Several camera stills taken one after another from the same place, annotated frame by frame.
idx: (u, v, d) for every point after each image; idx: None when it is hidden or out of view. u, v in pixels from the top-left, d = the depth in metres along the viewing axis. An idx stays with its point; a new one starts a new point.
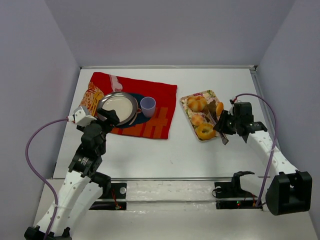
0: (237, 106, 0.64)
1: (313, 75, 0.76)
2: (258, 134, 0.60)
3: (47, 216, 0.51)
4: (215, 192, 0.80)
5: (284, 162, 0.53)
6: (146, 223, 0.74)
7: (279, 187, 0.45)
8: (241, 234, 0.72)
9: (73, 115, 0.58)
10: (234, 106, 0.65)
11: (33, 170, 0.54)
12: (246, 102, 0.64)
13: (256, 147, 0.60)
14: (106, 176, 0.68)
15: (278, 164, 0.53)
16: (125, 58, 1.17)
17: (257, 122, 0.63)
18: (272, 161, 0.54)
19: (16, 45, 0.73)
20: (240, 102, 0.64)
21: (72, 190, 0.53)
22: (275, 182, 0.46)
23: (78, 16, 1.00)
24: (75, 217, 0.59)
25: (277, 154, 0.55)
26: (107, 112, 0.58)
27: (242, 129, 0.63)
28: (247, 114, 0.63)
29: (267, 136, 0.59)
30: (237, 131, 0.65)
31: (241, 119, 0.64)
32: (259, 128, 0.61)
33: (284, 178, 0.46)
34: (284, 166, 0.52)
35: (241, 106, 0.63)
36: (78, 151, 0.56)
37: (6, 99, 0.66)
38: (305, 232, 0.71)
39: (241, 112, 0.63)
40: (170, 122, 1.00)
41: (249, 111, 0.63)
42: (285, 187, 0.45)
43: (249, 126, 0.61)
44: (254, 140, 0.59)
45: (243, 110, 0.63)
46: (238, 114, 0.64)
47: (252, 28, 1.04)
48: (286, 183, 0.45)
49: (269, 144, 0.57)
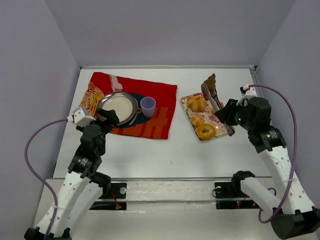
0: (254, 108, 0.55)
1: (313, 75, 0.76)
2: (276, 153, 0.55)
3: (47, 217, 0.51)
4: (215, 192, 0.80)
5: (301, 196, 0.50)
6: (145, 223, 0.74)
7: (293, 227, 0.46)
8: (241, 234, 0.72)
9: (73, 115, 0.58)
10: (250, 107, 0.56)
11: (32, 171, 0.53)
12: (266, 104, 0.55)
13: (270, 167, 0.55)
14: (105, 176, 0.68)
15: (294, 198, 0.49)
16: (125, 58, 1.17)
17: (274, 131, 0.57)
18: (288, 193, 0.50)
19: (16, 45, 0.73)
20: (257, 104, 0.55)
21: (72, 191, 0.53)
22: (289, 218, 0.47)
23: (78, 16, 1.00)
24: (75, 218, 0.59)
25: (294, 185, 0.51)
26: (106, 112, 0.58)
27: (257, 139, 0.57)
28: (264, 119, 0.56)
29: (285, 156, 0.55)
30: (250, 136, 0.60)
31: (256, 124, 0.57)
32: (276, 138, 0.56)
33: (299, 217, 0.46)
34: (301, 201, 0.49)
35: (259, 111, 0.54)
36: (78, 152, 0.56)
37: (6, 98, 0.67)
38: (306, 233, 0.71)
39: (257, 117, 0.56)
40: (170, 122, 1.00)
41: (267, 116, 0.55)
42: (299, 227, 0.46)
43: (265, 138, 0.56)
44: (270, 160, 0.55)
45: (261, 115, 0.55)
46: (253, 117, 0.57)
47: (252, 28, 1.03)
48: (300, 223, 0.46)
49: (287, 169, 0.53)
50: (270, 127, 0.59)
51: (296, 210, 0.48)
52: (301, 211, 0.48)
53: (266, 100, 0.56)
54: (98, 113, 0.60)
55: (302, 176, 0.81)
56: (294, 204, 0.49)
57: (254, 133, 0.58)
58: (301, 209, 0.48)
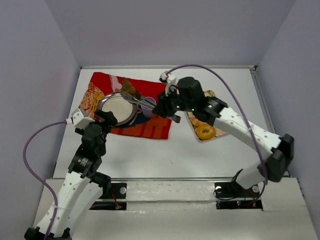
0: (187, 90, 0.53)
1: (313, 75, 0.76)
2: (225, 115, 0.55)
3: (47, 217, 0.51)
4: (215, 192, 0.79)
5: (266, 135, 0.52)
6: (145, 223, 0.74)
7: (278, 164, 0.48)
8: (241, 234, 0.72)
9: (71, 117, 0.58)
10: (183, 91, 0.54)
11: (32, 172, 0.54)
12: (193, 81, 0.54)
13: (229, 129, 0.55)
14: (106, 175, 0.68)
15: (264, 140, 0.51)
16: (125, 58, 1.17)
17: (213, 99, 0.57)
18: (257, 140, 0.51)
19: (16, 45, 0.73)
20: (187, 84, 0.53)
21: (71, 191, 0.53)
22: (272, 160, 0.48)
23: (78, 16, 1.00)
24: (75, 218, 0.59)
25: (256, 130, 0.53)
26: (104, 113, 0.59)
27: (204, 116, 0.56)
28: (200, 94, 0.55)
29: (234, 113, 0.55)
30: (197, 116, 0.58)
31: (196, 102, 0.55)
32: (218, 106, 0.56)
33: (277, 152, 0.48)
34: (269, 139, 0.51)
35: (192, 89, 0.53)
36: (78, 152, 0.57)
37: (6, 99, 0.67)
38: (306, 233, 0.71)
39: (194, 96, 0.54)
40: (170, 122, 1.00)
41: (200, 90, 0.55)
42: (282, 160, 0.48)
43: (210, 110, 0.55)
44: (225, 123, 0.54)
45: (195, 92, 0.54)
46: (191, 98, 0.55)
47: (252, 28, 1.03)
48: (282, 156, 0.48)
49: (241, 121, 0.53)
50: (207, 98, 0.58)
51: (272, 149, 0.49)
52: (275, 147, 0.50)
53: (191, 78, 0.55)
54: (96, 114, 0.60)
55: (303, 176, 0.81)
56: (267, 145, 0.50)
57: (198, 111, 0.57)
58: (275, 145, 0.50)
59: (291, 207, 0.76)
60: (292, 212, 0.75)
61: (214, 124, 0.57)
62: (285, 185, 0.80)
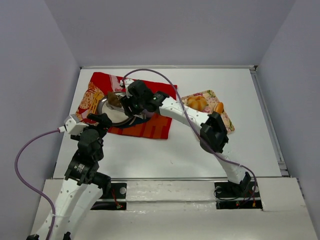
0: (133, 90, 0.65)
1: (313, 75, 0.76)
2: (166, 104, 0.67)
3: (45, 224, 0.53)
4: (215, 192, 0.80)
5: (197, 114, 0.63)
6: (145, 223, 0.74)
7: (207, 135, 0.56)
8: (241, 234, 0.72)
9: (64, 125, 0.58)
10: (131, 91, 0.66)
11: (27, 184, 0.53)
12: (138, 81, 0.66)
13: (171, 115, 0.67)
14: (105, 175, 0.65)
15: (195, 118, 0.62)
16: (125, 58, 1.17)
17: (157, 93, 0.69)
18: (190, 119, 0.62)
19: (16, 46, 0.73)
20: (133, 84, 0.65)
21: (69, 199, 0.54)
22: (203, 133, 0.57)
23: (78, 16, 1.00)
24: (75, 221, 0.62)
25: (190, 112, 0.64)
26: (98, 116, 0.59)
27: (151, 107, 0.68)
28: (145, 91, 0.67)
29: (173, 101, 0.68)
30: (146, 109, 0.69)
31: (143, 98, 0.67)
32: (162, 97, 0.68)
33: (206, 126, 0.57)
34: (199, 117, 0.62)
35: (137, 88, 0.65)
36: (75, 158, 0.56)
37: (6, 99, 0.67)
38: (305, 232, 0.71)
39: (140, 93, 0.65)
40: (170, 122, 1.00)
41: (145, 87, 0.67)
42: (211, 132, 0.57)
43: (155, 101, 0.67)
44: (167, 111, 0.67)
45: (140, 89, 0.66)
46: (138, 96, 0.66)
47: (252, 27, 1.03)
48: (209, 128, 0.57)
49: (178, 106, 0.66)
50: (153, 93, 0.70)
51: (201, 123, 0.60)
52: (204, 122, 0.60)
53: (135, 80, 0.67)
54: (90, 118, 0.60)
55: (303, 176, 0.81)
56: (198, 122, 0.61)
57: (146, 104, 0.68)
58: (203, 121, 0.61)
59: (291, 207, 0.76)
60: (292, 212, 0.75)
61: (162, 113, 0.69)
62: (285, 185, 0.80)
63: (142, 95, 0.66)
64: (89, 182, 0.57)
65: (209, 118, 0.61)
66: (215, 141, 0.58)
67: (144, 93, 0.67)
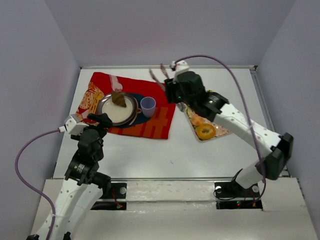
0: (187, 84, 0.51)
1: (313, 75, 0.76)
2: (226, 112, 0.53)
3: (45, 225, 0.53)
4: (215, 192, 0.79)
5: (266, 134, 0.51)
6: (145, 223, 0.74)
7: (277, 162, 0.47)
8: (241, 234, 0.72)
9: (64, 125, 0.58)
10: (184, 85, 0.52)
11: (27, 184, 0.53)
12: (195, 76, 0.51)
13: (229, 126, 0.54)
14: (105, 175, 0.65)
15: (264, 138, 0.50)
16: (125, 58, 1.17)
17: (213, 95, 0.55)
18: (257, 138, 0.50)
19: (16, 46, 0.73)
20: (188, 78, 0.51)
21: (69, 199, 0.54)
22: (271, 159, 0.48)
23: (78, 16, 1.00)
24: (75, 222, 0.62)
25: (256, 128, 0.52)
26: (99, 116, 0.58)
27: (205, 111, 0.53)
28: (200, 89, 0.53)
29: (235, 110, 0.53)
30: (196, 112, 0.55)
31: (196, 97, 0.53)
32: (219, 102, 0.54)
33: (277, 151, 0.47)
34: (269, 138, 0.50)
35: (193, 84, 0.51)
36: (75, 158, 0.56)
37: (6, 100, 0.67)
38: (305, 233, 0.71)
39: (194, 91, 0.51)
40: (170, 122, 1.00)
41: (201, 85, 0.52)
42: (281, 159, 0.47)
43: (211, 105, 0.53)
44: (225, 120, 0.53)
45: (196, 87, 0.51)
46: (190, 94, 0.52)
47: (252, 27, 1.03)
48: (280, 154, 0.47)
49: (242, 118, 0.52)
50: (207, 94, 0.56)
51: (271, 146, 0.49)
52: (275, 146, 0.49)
53: (192, 73, 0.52)
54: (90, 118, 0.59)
55: (303, 177, 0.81)
56: (266, 143, 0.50)
57: (198, 107, 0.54)
58: (274, 144, 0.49)
59: (291, 208, 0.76)
60: (292, 213, 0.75)
61: (215, 121, 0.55)
62: (285, 185, 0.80)
63: (196, 94, 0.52)
64: (89, 182, 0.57)
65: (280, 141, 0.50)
66: (279, 169, 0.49)
67: (199, 92, 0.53)
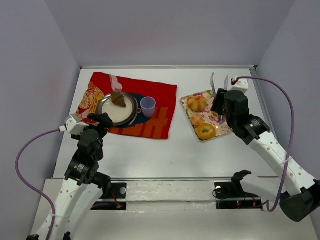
0: (232, 103, 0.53)
1: (313, 75, 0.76)
2: (264, 139, 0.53)
3: (45, 225, 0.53)
4: (215, 192, 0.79)
5: (300, 173, 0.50)
6: (145, 223, 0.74)
7: (305, 206, 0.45)
8: (241, 234, 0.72)
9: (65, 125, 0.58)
10: (228, 103, 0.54)
11: (27, 184, 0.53)
12: (241, 96, 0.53)
13: (263, 153, 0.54)
14: (105, 175, 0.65)
15: (296, 177, 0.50)
16: (125, 58, 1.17)
17: (256, 120, 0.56)
18: (289, 175, 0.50)
19: (16, 46, 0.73)
20: (235, 97, 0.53)
21: (68, 199, 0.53)
22: (298, 200, 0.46)
23: (78, 16, 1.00)
24: (75, 221, 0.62)
25: (291, 165, 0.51)
26: (99, 116, 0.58)
27: (243, 132, 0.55)
28: (244, 111, 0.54)
29: (274, 140, 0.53)
30: (234, 131, 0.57)
31: (237, 117, 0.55)
32: (261, 127, 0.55)
33: (308, 195, 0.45)
34: (302, 179, 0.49)
35: (238, 103, 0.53)
36: (75, 158, 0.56)
37: (6, 100, 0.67)
38: (305, 233, 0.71)
39: (237, 110, 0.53)
40: (170, 122, 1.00)
41: (245, 107, 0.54)
42: (310, 204, 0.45)
43: (250, 129, 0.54)
44: (262, 148, 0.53)
45: (239, 107, 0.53)
46: (234, 112, 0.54)
47: (252, 27, 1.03)
48: (310, 198, 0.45)
49: (279, 151, 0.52)
50: (250, 117, 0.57)
51: (301, 188, 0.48)
52: (306, 188, 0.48)
53: (239, 93, 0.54)
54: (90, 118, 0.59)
55: None
56: (298, 183, 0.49)
57: (238, 127, 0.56)
58: (306, 186, 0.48)
59: None
60: None
61: (250, 145, 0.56)
62: None
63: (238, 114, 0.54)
64: (89, 182, 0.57)
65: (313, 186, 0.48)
66: (305, 213, 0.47)
67: (241, 113, 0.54)
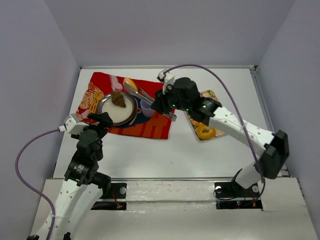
0: (182, 91, 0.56)
1: (313, 75, 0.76)
2: (219, 114, 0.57)
3: (45, 225, 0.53)
4: (215, 192, 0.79)
5: (259, 132, 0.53)
6: (145, 223, 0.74)
7: (272, 159, 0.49)
8: (241, 235, 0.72)
9: (64, 125, 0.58)
10: (180, 92, 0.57)
11: (25, 183, 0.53)
12: (190, 83, 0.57)
13: (224, 128, 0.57)
14: (105, 175, 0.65)
15: (257, 137, 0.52)
16: (125, 57, 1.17)
17: (207, 100, 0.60)
18: (251, 138, 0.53)
19: (16, 47, 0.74)
20: (183, 85, 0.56)
21: (68, 199, 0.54)
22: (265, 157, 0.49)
23: (78, 16, 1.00)
24: (75, 221, 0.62)
25: (249, 127, 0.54)
26: (99, 116, 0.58)
27: (199, 115, 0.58)
28: (195, 95, 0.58)
29: (228, 112, 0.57)
30: (193, 116, 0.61)
31: (191, 103, 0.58)
32: (213, 105, 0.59)
33: (271, 148, 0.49)
34: (262, 136, 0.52)
35: (188, 90, 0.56)
36: (74, 158, 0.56)
37: (6, 100, 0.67)
38: (305, 233, 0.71)
39: (189, 97, 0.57)
40: (170, 122, 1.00)
41: (195, 91, 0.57)
42: (275, 156, 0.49)
43: (204, 110, 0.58)
44: (219, 123, 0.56)
45: (190, 93, 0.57)
46: (186, 99, 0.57)
47: (253, 27, 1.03)
48: (275, 151, 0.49)
49: (235, 120, 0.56)
50: (202, 99, 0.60)
51: (264, 144, 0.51)
52: (268, 143, 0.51)
53: (186, 79, 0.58)
54: (90, 118, 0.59)
55: (303, 177, 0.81)
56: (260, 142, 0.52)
57: (193, 111, 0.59)
58: (268, 142, 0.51)
59: (291, 208, 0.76)
60: (291, 213, 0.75)
61: (211, 124, 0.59)
62: (285, 185, 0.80)
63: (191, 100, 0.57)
64: (89, 182, 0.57)
65: (274, 138, 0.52)
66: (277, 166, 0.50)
67: (194, 98, 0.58)
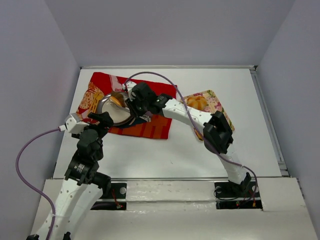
0: (137, 92, 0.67)
1: (313, 74, 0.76)
2: (169, 105, 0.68)
3: (45, 224, 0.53)
4: (215, 192, 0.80)
5: (200, 114, 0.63)
6: (145, 223, 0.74)
7: (211, 134, 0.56)
8: (241, 234, 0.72)
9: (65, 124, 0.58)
10: (136, 94, 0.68)
11: (26, 182, 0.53)
12: (142, 84, 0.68)
13: (176, 116, 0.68)
14: (105, 175, 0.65)
15: (198, 119, 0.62)
16: (124, 57, 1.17)
17: (161, 95, 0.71)
18: (193, 120, 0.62)
19: (16, 47, 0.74)
20: (137, 87, 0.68)
21: (69, 199, 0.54)
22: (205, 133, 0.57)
23: (78, 16, 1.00)
24: (75, 221, 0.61)
25: (193, 112, 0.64)
26: (99, 115, 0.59)
27: (155, 109, 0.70)
28: (150, 93, 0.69)
29: (177, 102, 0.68)
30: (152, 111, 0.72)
31: (147, 100, 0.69)
32: (165, 99, 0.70)
33: (208, 126, 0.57)
34: (202, 117, 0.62)
35: (142, 90, 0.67)
36: (75, 158, 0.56)
37: (6, 100, 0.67)
38: (305, 233, 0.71)
39: (144, 95, 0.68)
40: (170, 122, 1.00)
41: (149, 90, 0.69)
42: (214, 131, 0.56)
43: (158, 103, 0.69)
44: (170, 112, 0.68)
45: (144, 92, 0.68)
46: (142, 98, 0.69)
47: (253, 27, 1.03)
48: (212, 128, 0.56)
49: (181, 107, 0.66)
50: (157, 96, 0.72)
51: (204, 123, 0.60)
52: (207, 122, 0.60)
53: (140, 82, 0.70)
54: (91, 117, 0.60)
55: (303, 177, 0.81)
56: (201, 122, 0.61)
57: (150, 106, 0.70)
58: (207, 121, 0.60)
59: (291, 208, 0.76)
60: (292, 213, 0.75)
61: (166, 114, 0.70)
62: (285, 185, 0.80)
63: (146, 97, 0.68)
64: (89, 182, 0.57)
65: (212, 118, 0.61)
66: (219, 141, 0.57)
67: (148, 96, 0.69)
